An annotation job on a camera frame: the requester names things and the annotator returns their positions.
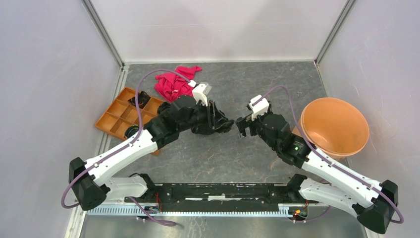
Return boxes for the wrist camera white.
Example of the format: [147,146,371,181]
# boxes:
[248,95,270,120]
[192,82,211,107]

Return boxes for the aluminium corner post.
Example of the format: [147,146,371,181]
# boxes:
[314,0,357,67]
[81,0,125,68]

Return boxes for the black plastic trash bag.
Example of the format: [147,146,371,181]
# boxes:
[191,111,234,135]

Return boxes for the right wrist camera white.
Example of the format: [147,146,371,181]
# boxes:
[248,95,270,120]

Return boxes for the black bag roll back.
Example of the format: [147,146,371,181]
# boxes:
[127,91,151,109]

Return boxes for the right aluminium corner post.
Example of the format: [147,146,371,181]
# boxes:
[314,0,357,67]

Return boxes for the black bag roll middle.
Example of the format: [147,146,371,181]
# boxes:
[157,102,171,116]

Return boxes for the left aluminium corner post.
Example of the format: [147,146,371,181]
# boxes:
[81,0,125,68]

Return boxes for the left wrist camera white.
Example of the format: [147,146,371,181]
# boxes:
[192,82,211,107]

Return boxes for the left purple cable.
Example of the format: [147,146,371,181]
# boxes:
[61,69,198,210]

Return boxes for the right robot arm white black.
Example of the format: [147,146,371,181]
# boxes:
[235,113,398,234]

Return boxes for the white slotted cable duct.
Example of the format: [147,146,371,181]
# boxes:
[87,204,292,218]

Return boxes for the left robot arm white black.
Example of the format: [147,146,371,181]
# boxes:
[65,95,234,211]

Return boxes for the crumpled red cloth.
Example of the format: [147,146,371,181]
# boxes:
[154,66,203,103]

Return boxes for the orange trash bin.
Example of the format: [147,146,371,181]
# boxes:
[297,97,369,160]

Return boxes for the black bag roll front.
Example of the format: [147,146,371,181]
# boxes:
[124,124,140,139]

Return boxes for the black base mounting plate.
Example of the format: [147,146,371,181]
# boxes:
[136,183,312,212]

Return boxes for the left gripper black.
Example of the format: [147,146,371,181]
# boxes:
[178,98,229,132]

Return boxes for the orange compartment tray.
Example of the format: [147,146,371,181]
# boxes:
[95,87,164,140]

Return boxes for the black bag roll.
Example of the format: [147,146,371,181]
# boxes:
[127,91,151,109]
[124,124,140,139]
[157,102,171,116]

